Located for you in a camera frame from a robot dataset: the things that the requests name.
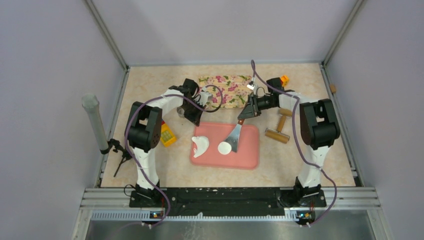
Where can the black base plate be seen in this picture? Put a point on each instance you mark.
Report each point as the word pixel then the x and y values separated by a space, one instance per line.
pixel 225 201

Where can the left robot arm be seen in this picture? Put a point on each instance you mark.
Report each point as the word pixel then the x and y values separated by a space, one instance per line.
pixel 143 131

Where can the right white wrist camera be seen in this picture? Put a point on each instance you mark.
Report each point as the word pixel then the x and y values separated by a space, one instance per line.
pixel 252 86

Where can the wooden rolling pin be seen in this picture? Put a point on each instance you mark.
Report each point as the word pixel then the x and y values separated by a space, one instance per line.
pixel 277 134

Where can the grey cylinder post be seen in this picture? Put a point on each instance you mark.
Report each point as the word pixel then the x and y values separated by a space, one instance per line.
pixel 91 105

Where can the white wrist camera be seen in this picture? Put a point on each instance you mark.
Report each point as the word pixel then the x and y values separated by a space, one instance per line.
pixel 204 97
pixel 252 86

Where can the small wooden wall knob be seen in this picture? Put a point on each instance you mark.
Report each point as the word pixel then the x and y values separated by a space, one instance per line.
pixel 332 88

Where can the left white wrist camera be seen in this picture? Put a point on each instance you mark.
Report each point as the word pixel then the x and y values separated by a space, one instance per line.
pixel 204 97

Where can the yellow multicolour toy block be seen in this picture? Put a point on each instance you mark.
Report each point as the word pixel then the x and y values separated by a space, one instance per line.
pixel 167 137

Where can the small black tripod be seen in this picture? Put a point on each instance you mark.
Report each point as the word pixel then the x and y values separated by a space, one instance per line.
pixel 115 146

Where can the round white dumpling wrapper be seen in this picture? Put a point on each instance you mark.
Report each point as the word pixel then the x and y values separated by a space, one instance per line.
pixel 224 148

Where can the floral yellow tray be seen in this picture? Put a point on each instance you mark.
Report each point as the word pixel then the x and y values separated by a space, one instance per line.
pixel 234 88

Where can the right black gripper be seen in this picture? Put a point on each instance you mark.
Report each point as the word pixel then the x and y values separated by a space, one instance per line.
pixel 251 109

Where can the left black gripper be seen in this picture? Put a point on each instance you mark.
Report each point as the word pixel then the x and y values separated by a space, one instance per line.
pixel 194 119

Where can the pink plastic tray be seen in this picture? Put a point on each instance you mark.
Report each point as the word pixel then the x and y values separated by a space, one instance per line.
pixel 246 157

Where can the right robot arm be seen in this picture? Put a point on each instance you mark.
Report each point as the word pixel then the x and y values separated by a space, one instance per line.
pixel 319 128

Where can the white dough ball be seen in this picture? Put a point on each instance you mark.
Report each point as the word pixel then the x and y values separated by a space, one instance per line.
pixel 201 145

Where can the red orange toy block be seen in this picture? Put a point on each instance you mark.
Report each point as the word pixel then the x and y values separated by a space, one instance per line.
pixel 284 80

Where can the metal scraper wooden handle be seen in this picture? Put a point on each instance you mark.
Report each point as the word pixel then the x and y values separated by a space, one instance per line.
pixel 233 138

